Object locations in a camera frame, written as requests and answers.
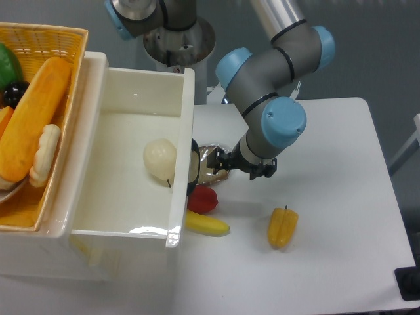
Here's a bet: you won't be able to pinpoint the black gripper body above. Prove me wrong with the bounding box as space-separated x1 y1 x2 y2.
227 143 257 175

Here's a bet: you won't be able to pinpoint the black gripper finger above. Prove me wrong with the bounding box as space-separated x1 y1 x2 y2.
207 146 231 173
249 158 277 180

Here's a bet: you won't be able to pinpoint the white drawer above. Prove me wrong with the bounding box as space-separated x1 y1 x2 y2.
72 68 195 248

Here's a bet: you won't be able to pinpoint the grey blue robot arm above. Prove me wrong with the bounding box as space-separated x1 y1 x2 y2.
105 1 335 179

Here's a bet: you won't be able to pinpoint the white drawer cabinet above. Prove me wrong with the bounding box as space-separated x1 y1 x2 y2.
1 52 180 280

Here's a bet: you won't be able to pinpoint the wrapped brown bread slice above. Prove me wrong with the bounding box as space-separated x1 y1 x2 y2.
198 144 230 185

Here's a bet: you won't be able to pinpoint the red toy bell pepper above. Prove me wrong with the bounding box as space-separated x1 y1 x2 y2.
187 186 219 214

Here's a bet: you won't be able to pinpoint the yellow toy bell pepper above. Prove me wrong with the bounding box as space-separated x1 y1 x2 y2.
267 205 299 249

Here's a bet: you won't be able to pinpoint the yellow toy banana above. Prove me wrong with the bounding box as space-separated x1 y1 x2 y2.
185 209 230 236

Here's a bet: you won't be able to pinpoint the cream toy croissant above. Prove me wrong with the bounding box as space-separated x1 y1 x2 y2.
29 124 61 188

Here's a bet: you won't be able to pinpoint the black device at edge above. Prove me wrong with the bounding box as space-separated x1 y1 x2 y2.
394 266 419 301

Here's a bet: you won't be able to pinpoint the orange toy bread loaf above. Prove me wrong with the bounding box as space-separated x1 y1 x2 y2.
1 57 72 183

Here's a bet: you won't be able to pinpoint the white plate in basket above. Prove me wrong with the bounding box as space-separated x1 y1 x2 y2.
0 177 28 203

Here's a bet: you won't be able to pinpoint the yellow wicker basket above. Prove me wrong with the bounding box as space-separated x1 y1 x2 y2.
1 22 88 232

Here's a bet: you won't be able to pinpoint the black toy grapes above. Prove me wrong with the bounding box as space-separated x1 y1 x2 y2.
3 81 29 109

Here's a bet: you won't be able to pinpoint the orange toy slice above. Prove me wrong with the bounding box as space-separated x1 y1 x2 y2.
0 106 14 138

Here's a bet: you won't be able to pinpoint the green toy vegetable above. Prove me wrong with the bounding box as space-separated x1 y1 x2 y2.
0 43 24 91

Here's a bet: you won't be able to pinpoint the white metal bracket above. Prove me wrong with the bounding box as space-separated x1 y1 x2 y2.
207 81 301 104

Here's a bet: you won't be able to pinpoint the white frame at right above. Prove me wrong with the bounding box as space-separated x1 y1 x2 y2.
388 114 419 177

